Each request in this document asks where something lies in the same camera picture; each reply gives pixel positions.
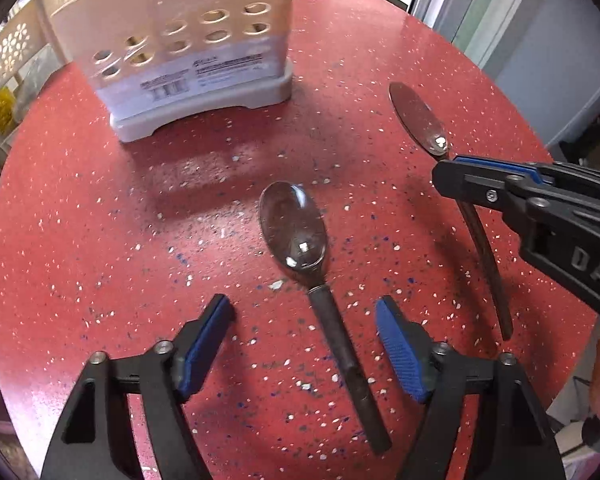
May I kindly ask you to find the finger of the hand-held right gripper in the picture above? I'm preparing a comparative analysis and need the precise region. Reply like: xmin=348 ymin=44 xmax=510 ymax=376
xmin=452 ymin=156 xmax=600 ymax=188
xmin=432 ymin=159 xmax=551 ymax=226

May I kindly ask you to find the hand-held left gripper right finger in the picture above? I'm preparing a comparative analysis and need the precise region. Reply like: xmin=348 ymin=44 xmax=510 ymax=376
xmin=374 ymin=296 xmax=567 ymax=480

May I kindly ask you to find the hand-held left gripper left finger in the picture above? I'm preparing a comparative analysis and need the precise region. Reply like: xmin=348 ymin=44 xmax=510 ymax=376
xmin=39 ymin=294 xmax=237 ymax=480

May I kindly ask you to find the steel spoon with dark handle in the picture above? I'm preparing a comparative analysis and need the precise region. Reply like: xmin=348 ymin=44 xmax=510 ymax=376
xmin=388 ymin=81 xmax=515 ymax=342
xmin=258 ymin=181 xmax=393 ymax=456

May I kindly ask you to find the beige plastic utensil holder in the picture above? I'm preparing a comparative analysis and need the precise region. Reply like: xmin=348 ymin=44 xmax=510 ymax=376
xmin=50 ymin=0 xmax=296 ymax=143

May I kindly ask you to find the light grey cabinet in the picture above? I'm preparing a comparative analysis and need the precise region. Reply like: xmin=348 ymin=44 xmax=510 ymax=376
xmin=480 ymin=0 xmax=600 ymax=148

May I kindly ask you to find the yellow packet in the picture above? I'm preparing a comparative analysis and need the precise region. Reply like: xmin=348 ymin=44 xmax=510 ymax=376
xmin=0 ymin=85 xmax=18 ymax=136

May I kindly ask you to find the white perforated plastic basket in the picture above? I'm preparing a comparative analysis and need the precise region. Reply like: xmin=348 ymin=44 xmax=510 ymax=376
xmin=0 ymin=2 xmax=81 ymax=161

